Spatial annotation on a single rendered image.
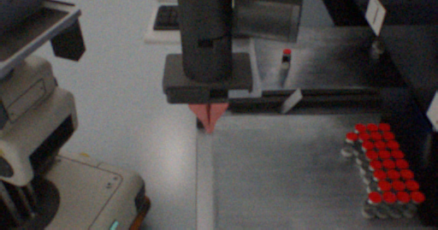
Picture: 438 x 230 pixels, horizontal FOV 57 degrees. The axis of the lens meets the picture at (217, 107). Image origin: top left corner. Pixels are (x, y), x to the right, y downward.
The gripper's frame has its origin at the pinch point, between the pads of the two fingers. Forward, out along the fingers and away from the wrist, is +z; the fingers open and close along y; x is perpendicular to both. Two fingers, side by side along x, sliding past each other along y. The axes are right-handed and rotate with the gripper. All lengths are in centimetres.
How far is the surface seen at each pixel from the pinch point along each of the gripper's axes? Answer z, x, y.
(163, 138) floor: 108, 105, -26
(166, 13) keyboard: 25, 79, -15
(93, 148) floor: 107, 99, -60
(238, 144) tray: 20.7, 16.5, 4.9
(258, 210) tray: 20.9, 1.2, 7.6
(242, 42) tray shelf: 21, 54, 8
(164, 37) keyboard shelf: 28, 69, -15
